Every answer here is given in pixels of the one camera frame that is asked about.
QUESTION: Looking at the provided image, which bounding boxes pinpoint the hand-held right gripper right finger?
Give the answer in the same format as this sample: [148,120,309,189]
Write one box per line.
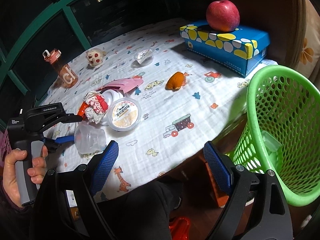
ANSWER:
[203,141,293,240]

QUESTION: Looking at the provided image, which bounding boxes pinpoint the orange peel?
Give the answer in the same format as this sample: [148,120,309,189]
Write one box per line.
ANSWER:
[165,71,188,91]

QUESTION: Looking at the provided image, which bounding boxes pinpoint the pink water bottle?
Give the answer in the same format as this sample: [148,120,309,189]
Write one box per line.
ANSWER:
[42,49,78,88]

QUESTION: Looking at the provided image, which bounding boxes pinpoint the person's left forearm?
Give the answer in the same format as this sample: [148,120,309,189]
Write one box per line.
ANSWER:
[0,180,32,230]

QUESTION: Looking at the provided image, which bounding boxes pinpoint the clear plastic cup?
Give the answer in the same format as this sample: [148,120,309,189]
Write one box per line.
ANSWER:
[74,124,108,155]

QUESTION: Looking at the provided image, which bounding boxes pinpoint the beige floral cushion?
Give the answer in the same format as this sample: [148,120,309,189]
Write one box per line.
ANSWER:
[299,0,320,85]

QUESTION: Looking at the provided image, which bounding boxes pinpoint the pink snack wrapper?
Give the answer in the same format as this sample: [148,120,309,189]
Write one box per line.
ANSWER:
[96,78,144,94]

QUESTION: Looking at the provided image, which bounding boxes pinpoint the green window frame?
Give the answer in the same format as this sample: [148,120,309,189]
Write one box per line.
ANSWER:
[0,0,100,130]

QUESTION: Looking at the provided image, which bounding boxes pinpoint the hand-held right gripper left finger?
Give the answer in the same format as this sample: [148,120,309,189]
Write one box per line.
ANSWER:
[29,140,119,240]

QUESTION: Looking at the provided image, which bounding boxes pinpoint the red plastic object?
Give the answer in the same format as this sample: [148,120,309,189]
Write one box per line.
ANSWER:
[169,216,192,236]

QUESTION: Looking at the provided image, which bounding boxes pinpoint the cream plush toy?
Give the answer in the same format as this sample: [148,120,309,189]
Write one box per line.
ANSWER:
[86,49,107,68]

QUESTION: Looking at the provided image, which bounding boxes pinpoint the green plastic mesh basket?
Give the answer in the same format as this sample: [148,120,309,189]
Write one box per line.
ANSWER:
[226,65,320,207]

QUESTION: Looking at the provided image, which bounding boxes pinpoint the small clear jelly cup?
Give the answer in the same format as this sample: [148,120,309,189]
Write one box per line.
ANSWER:
[133,49,154,64]

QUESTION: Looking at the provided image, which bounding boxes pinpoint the blue patterned cardboard box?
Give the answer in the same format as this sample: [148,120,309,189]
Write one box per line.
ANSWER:
[179,20,271,78]

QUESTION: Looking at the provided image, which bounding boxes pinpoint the clear plastic packaging piece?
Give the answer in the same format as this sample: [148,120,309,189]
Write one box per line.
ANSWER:
[261,131,283,166]

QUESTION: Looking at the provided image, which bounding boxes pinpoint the printed cartoon blanket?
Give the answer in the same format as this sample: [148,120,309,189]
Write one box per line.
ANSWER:
[40,17,273,203]

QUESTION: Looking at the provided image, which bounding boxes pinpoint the crumpled red white wrapper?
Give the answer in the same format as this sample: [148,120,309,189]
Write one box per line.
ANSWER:
[77,91,109,124]

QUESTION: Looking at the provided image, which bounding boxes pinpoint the red apple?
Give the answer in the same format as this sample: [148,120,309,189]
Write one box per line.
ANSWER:
[206,0,240,32]

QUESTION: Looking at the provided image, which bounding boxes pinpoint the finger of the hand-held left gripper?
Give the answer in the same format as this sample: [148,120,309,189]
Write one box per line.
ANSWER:
[62,113,84,124]
[43,134,76,153]

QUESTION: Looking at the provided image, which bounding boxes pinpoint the person's dark trouser legs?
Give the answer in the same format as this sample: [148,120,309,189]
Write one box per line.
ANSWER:
[97,180,183,240]

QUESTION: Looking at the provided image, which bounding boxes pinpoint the orange label lidded cup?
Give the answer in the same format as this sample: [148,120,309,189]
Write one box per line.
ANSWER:
[107,99,142,132]

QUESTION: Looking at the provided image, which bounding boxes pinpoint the white lidded yogurt tub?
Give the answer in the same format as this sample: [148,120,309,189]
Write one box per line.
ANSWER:
[100,90,126,126]

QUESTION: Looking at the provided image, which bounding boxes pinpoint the pink knit garment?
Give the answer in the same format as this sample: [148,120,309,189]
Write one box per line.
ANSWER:
[0,129,13,159]

